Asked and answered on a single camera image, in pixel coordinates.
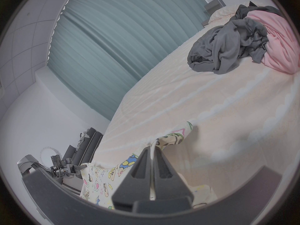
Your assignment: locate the white printed pyjama top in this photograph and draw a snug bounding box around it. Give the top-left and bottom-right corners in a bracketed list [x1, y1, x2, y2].
[80, 121, 218, 209]

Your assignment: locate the dark grey garment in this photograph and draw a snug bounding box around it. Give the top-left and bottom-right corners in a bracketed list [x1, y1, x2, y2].
[187, 15, 269, 75]

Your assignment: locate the cream pillow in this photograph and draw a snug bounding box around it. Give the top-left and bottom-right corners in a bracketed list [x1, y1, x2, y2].
[209, 5, 239, 23]

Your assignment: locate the grey bedside table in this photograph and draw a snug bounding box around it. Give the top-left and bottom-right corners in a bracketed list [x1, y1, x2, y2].
[203, 0, 222, 26]

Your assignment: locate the blue-green curtain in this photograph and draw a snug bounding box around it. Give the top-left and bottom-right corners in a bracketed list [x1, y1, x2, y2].
[47, 0, 209, 121]

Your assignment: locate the bed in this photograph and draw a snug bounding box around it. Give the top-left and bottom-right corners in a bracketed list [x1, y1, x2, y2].
[90, 0, 300, 208]

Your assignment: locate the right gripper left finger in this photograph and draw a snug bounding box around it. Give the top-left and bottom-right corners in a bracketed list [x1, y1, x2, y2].
[111, 147, 151, 215]

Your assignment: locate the pink garment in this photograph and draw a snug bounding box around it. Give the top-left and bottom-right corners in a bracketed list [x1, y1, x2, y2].
[246, 10, 300, 74]

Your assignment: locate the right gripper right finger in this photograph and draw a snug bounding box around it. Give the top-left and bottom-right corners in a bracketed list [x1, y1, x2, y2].
[153, 147, 195, 207]

